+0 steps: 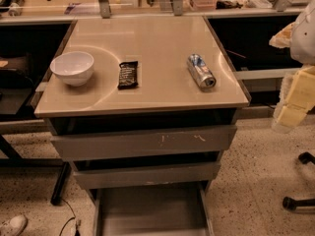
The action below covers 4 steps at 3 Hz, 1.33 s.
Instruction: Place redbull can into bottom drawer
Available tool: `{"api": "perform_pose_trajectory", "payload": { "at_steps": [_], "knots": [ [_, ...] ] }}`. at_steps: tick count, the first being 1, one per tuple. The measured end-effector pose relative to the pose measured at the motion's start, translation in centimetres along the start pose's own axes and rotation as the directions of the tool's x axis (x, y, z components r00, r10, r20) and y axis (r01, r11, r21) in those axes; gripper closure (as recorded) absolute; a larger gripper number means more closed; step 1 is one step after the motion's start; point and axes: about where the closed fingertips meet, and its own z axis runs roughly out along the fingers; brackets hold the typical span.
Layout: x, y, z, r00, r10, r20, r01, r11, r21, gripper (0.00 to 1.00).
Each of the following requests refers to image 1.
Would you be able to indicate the black chair base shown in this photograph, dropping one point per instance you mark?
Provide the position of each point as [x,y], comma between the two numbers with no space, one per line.
[301,195]

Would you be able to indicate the white bowl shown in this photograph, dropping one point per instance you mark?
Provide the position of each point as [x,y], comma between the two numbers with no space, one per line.
[73,68]

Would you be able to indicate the grey cabinet with beige top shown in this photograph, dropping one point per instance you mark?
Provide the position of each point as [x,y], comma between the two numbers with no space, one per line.
[166,97]

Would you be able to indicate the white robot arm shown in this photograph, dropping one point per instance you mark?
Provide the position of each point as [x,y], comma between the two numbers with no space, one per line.
[302,44]

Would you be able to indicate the Red Bull can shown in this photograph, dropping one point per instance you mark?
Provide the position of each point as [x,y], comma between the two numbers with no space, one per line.
[200,72]

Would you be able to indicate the black snack bar wrapper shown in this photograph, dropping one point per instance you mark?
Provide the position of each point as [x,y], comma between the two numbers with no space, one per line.
[128,77]

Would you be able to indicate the black table leg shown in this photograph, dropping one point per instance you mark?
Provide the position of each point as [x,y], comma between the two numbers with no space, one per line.
[58,188]

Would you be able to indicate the white shoe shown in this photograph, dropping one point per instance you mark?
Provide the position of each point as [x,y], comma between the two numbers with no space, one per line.
[14,226]

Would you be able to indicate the grey middle drawer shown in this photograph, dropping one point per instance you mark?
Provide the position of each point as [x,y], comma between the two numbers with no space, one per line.
[146,176]

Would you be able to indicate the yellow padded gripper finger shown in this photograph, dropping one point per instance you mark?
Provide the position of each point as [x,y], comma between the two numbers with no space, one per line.
[282,38]
[297,98]

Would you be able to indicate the grey top drawer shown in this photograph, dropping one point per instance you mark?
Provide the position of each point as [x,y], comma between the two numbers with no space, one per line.
[143,143]

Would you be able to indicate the grey open bottom drawer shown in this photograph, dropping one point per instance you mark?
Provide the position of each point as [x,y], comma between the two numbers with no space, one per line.
[160,210]

